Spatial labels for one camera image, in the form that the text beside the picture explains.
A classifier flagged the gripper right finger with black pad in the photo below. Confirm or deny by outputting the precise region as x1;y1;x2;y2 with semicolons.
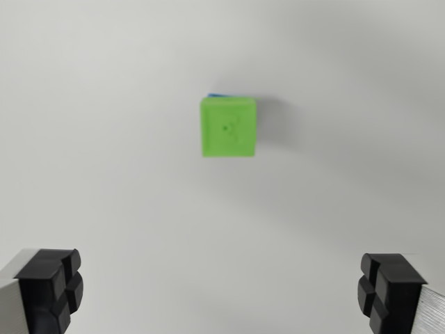
357;253;445;334

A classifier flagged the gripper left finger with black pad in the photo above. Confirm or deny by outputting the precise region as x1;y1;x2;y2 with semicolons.
0;248;84;334

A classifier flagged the green embossed cube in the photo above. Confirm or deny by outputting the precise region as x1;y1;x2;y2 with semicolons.
200;96;259;159

